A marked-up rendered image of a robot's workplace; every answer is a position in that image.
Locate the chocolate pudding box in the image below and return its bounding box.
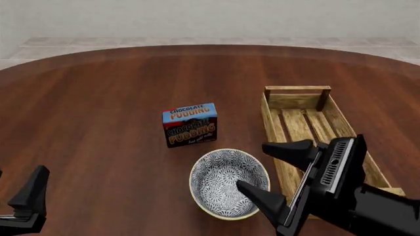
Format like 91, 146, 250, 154
161, 102, 220, 149

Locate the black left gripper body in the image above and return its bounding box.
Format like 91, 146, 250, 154
0, 208, 47, 234

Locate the wooden slat tray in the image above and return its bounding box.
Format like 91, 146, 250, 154
261, 85, 407, 220

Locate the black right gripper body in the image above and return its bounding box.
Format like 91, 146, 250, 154
276, 133, 366, 236

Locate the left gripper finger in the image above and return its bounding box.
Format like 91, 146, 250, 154
7, 165, 51, 215

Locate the patterned blue-white bowl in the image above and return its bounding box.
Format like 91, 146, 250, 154
189, 147, 272, 222

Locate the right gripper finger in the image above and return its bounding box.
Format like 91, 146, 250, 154
236, 180, 293, 227
261, 138, 322, 171

